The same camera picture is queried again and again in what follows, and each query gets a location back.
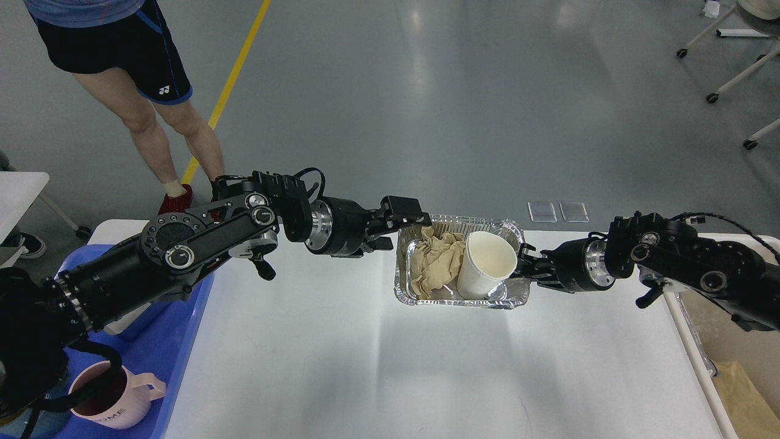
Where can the white side table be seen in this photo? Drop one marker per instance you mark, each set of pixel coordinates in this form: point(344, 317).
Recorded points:
point(19, 189)

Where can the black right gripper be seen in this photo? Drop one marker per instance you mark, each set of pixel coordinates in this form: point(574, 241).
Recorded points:
point(574, 266)

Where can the clear floor plate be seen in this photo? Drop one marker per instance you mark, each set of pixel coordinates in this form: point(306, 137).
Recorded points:
point(542, 212)
point(574, 212)

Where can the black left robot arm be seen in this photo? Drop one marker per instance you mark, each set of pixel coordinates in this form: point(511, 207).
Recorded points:
point(48, 360)

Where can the brown paper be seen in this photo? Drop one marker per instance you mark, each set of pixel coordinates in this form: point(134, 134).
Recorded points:
point(436, 261)
point(748, 411)

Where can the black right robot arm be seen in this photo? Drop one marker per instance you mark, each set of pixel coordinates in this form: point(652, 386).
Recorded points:
point(668, 253)

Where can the dark blue yellow mug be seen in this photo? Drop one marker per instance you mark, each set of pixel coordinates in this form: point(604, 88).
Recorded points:
point(18, 424)

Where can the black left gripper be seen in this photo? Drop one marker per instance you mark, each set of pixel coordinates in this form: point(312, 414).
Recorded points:
point(342, 228)

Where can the clear floor plate left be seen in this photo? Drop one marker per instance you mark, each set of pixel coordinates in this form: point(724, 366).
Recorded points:
point(542, 212)

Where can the clear floor plate right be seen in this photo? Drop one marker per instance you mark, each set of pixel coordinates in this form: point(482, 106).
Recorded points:
point(574, 212)

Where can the brown paper in bin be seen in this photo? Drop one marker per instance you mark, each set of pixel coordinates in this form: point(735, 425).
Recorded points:
point(748, 411)

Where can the aluminium foil tray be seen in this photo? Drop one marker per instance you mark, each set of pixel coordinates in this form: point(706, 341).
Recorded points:
point(509, 294)

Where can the blue plastic bin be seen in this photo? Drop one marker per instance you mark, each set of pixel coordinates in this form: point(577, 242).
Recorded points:
point(158, 342)

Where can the white paper cup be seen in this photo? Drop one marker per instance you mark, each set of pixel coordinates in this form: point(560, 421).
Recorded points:
point(487, 261)

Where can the pink mug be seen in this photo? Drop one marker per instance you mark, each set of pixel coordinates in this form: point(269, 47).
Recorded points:
point(124, 402)

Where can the beige plastic bin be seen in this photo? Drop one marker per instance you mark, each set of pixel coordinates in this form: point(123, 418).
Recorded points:
point(709, 336)

